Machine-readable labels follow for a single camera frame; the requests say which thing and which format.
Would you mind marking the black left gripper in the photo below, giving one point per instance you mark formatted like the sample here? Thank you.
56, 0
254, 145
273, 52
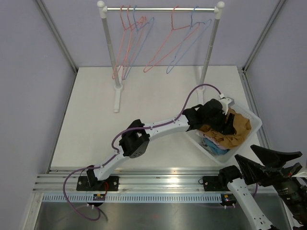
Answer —
221, 127

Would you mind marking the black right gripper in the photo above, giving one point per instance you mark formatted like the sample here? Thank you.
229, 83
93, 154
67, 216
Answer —
254, 172

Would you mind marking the blue tank top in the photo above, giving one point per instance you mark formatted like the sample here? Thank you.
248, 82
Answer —
216, 150

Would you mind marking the brown tank top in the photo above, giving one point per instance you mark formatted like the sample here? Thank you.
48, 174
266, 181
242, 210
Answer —
242, 128

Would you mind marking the light blue hanger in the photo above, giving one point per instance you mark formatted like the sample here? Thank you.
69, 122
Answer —
140, 30

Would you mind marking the pink tank top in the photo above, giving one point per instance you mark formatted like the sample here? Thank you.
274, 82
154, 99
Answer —
208, 139

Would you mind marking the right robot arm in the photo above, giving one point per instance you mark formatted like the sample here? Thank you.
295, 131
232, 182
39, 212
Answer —
232, 181

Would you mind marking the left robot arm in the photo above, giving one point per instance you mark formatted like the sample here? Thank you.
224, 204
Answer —
134, 140

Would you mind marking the white plastic laundry basket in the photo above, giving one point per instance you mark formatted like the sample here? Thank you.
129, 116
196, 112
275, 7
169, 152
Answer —
197, 139

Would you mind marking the white clothes rack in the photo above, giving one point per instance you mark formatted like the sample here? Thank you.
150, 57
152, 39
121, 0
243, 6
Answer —
118, 68

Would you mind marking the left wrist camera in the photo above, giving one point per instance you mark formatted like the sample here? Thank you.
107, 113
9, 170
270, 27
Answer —
226, 103

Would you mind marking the aluminium rail base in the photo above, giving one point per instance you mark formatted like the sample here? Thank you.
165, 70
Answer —
150, 180

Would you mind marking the white cable duct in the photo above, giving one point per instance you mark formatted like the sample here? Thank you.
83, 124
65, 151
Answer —
134, 198

